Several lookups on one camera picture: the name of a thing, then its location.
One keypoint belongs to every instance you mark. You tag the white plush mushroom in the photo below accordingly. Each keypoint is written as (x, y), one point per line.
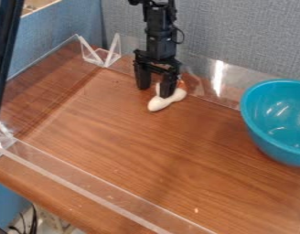
(159, 103)

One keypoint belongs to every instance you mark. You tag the clear acrylic front barrier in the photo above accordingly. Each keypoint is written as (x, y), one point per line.
(112, 197)

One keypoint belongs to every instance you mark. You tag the blue plastic bowl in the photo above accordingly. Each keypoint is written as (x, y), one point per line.
(270, 109)

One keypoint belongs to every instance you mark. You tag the clear acrylic corner bracket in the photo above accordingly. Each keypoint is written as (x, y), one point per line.
(99, 56)

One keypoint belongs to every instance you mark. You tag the clear acrylic barrier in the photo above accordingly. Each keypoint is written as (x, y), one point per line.
(112, 197)
(213, 80)

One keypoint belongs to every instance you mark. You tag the clear acrylic back barrier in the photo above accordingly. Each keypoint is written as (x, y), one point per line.
(213, 80)

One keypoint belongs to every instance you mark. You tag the clear acrylic left bracket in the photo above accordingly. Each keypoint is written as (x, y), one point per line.
(6, 138)

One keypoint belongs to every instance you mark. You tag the dark vertical foreground post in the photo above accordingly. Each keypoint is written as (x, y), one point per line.
(10, 22)

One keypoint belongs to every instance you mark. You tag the wooden shelf unit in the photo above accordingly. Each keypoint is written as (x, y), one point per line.
(35, 5)

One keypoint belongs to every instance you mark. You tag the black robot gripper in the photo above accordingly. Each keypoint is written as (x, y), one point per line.
(158, 59)

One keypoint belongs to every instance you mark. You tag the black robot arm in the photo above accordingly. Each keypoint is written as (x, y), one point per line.
(159, 15)

